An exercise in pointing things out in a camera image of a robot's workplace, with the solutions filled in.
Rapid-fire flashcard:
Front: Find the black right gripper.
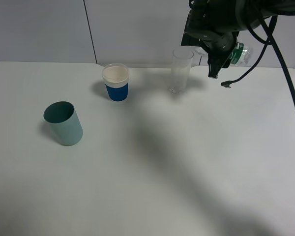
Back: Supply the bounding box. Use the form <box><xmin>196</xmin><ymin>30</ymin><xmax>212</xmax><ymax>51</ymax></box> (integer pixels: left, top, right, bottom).
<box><xmin>181</xmin><ymin>0</ymin><xmax>238</xmax><ymax>79</ymax></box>

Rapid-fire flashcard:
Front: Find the clear green-labelled water bottle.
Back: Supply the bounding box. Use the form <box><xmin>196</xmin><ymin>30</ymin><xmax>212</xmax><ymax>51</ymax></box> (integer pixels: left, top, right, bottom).
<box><xmin>191</xmin><ymin>42</ymin><xmax>253</xmax><ymax>68</ymax></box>

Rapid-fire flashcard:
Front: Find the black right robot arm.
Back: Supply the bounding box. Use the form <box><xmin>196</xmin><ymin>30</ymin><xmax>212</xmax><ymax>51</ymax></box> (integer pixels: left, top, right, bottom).
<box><xmin>181</xmin><ymin>0</ymin><xmax>295</xmax><ymax>79</ymax></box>

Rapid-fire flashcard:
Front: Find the blue sleeved paper cup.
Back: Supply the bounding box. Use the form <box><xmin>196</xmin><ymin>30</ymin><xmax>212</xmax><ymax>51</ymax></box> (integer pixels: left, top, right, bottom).
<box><xmin>102</xmin><ymin>63</ymin><xmax>129</xmax><ymax>102</ymax></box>

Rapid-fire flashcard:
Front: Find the teal green plastic cup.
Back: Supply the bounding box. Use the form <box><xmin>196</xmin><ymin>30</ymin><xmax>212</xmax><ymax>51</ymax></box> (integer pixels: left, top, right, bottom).
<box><xmin>43</xmin><ymin>101</ymin><xmax>83</xmax><ymax>146</ymax></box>

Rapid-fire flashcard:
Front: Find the tall clear glass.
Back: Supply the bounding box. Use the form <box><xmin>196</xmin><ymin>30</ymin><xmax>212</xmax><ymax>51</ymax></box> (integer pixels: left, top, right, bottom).
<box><xmin>169</xmin><ymin>46</ymin><xmax>194</xmax><ymax>94</ymax></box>

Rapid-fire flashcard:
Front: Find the black cable with plug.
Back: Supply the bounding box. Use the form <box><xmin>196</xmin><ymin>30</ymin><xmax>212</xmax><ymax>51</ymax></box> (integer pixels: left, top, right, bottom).
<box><xmin>220</xmin><ymin>14</ymin><xmax>278</xmax><ymax>89</ymax></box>

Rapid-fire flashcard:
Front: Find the black thick cable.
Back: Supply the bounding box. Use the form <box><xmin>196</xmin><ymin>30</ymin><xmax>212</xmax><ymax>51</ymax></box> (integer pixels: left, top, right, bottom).
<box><xmin>236</xmin><ymin>0</ymin><xmax>295</xmax><ymax>145</ymax></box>

